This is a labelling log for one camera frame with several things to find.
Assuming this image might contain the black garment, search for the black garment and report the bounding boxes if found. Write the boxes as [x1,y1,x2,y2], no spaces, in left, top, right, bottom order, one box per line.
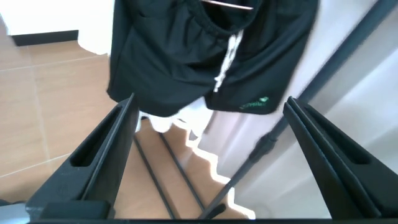
[107,0,320,118]

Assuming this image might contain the black clothes rack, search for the black clothes rack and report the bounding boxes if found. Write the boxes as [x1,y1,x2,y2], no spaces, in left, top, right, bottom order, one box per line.
[133,0,398,220]

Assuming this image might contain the white printed t-shirt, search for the white printed t-shirt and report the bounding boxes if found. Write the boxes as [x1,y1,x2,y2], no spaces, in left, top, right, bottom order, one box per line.
[77,29,215,134]

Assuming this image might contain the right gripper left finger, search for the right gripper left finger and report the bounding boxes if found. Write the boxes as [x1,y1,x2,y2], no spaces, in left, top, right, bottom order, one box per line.
[25,92,141,220]

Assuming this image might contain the pink clothes hanger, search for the pink clothes hanger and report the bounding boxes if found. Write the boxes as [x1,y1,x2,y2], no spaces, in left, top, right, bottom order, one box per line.
[201,0,254,11]

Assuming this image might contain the beige curtain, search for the beige curtain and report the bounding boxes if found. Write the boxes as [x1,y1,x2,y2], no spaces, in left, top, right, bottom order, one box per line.
[186,0,398,219]

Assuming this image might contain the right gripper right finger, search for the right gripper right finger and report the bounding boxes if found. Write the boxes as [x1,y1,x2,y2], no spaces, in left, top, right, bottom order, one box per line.
[282,95,398,220]

